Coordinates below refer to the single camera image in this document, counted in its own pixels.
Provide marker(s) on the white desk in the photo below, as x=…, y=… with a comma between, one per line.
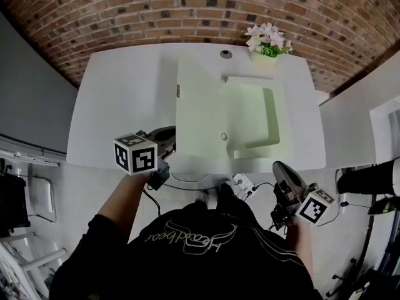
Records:
x=118, y=105

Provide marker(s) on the person's left forearm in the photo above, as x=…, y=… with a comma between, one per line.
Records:
x=122, y=205

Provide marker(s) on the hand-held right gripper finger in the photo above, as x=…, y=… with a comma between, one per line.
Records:
x=279, y=178
x=295, y=180

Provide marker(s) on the person's black printed shirt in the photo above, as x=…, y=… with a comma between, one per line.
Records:
x=193, y=261

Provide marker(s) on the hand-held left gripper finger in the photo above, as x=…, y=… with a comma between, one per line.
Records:
x=168, y=146
x=164, y=133

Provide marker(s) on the grey cabinet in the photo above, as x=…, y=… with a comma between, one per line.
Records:
x=28, y=98

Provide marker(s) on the black bag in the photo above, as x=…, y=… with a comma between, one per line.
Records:
x=12, y=202

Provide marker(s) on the white metal chair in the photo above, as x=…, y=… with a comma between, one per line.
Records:
x=43, y=195

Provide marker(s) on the person's right forearm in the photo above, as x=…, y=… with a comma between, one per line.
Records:
x=301, y=245

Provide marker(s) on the person's grey shoe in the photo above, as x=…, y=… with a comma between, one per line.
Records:
x=202, y=197

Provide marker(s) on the white power strip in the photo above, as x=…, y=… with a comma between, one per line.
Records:
x=243, y=182

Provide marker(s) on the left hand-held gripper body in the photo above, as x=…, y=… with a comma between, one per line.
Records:
x=136, y=155

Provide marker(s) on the white shelf unit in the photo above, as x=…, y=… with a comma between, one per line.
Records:
x=350, y=117

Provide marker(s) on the person's black trousers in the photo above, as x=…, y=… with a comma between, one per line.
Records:
x=232, y=195

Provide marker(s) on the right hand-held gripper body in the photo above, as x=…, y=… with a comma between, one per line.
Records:
x=314, y=206

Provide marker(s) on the potted plant with pale flowers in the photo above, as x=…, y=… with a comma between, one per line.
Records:
x=268, y=42

